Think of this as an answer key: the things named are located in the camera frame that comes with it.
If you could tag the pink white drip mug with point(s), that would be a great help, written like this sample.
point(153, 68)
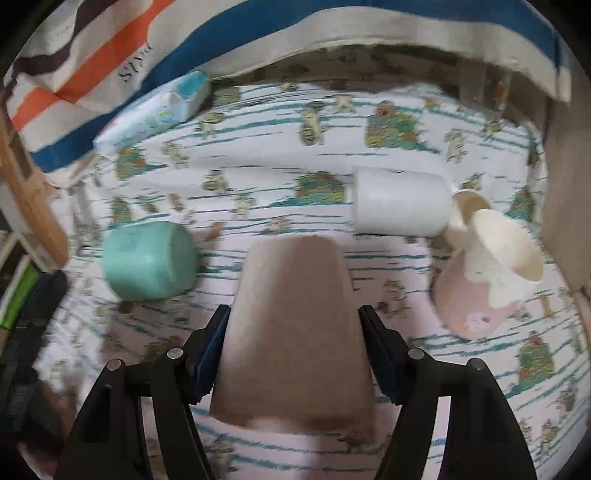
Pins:
point(497, 268)

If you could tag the striped Paris cloth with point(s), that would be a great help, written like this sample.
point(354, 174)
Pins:
point(88, 59)

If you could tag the white cylindrical cup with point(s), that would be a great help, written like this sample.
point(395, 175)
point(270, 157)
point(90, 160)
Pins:
point(400, 203)

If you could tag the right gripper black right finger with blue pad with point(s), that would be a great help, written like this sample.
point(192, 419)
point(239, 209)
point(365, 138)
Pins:
point(484, 440)

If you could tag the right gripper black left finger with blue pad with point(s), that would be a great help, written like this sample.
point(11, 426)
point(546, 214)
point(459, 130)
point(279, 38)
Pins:
point(107, 440)

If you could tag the beige brown cup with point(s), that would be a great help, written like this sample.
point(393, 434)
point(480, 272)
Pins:
point(293, 358)

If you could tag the wooden curved shelf unit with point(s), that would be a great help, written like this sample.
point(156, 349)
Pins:
point(566, 214)

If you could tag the cat print bed sheet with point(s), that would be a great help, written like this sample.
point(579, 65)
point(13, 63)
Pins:
point(270, 160)

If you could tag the wet wipes pack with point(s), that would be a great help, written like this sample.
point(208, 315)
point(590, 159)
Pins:
point(153, 113)

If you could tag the teal green cup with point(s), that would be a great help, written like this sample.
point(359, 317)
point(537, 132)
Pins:
point(151, 261)

